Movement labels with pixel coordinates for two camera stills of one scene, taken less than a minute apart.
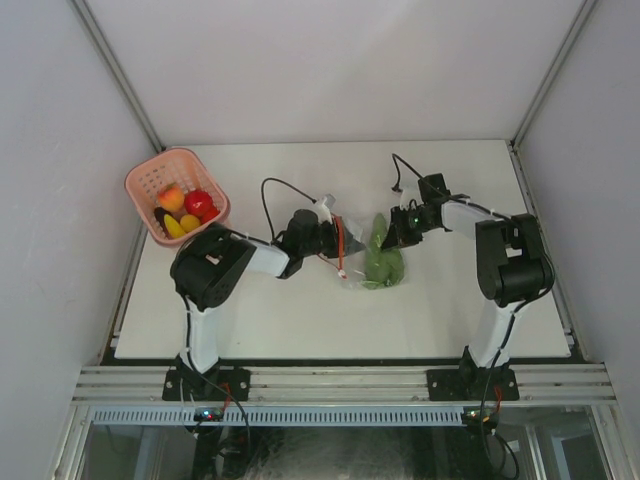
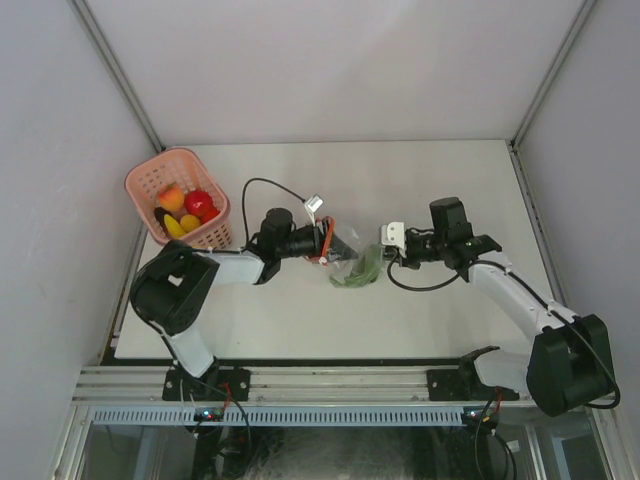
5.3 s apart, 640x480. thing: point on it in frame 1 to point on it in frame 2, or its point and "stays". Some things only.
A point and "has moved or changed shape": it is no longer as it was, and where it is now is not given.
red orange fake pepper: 210,214 stays
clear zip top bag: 370,262 has moved or changed shape
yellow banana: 174,229 stays
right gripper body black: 409,225 to 402,261
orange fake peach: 171,197 stays
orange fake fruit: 189,222 stays
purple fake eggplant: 160,214 stays
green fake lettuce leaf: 385,267 has moved or changed shape
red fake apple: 197,201 stays
